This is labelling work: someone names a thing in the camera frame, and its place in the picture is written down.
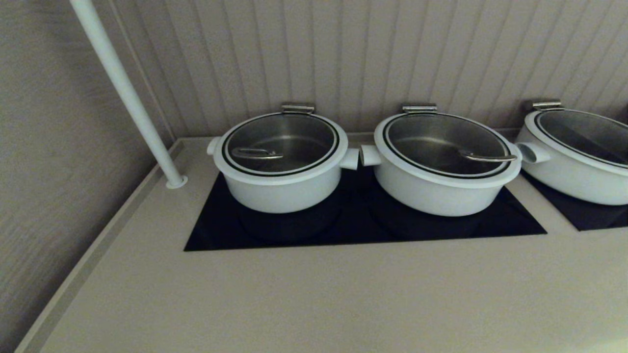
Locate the white metal pole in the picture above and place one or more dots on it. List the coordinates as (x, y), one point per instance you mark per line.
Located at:
(122, 83)

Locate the wide black induction cooktop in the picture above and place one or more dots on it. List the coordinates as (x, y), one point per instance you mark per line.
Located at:
(343, 230)

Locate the white round cooking pot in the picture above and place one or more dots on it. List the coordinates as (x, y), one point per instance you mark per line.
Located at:
(431, 198)
(284, 196)
(564, 181)

